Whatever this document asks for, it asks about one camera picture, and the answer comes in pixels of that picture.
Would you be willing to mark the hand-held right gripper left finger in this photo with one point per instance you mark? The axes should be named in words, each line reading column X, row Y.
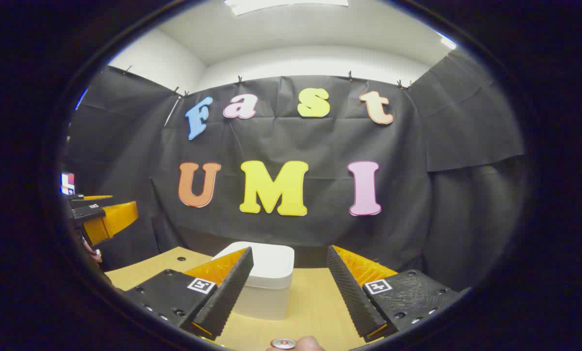
column 227, row 292

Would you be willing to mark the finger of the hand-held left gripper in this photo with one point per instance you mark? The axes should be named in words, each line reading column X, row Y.
column 88, row 201
column 110, row 222

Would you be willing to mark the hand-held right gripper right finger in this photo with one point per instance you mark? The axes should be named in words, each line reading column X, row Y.
column 352, row 297

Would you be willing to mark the white desktop garbage bin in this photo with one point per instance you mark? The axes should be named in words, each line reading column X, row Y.
column 271, row 273

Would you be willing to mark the red pop can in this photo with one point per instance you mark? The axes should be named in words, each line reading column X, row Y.
column 282, row 343

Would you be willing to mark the computer monitor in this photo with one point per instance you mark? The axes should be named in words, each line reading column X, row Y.
column 67, row 183

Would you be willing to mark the ceiling light panel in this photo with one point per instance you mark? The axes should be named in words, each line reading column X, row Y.
column 448, row 43
column 286, row 4

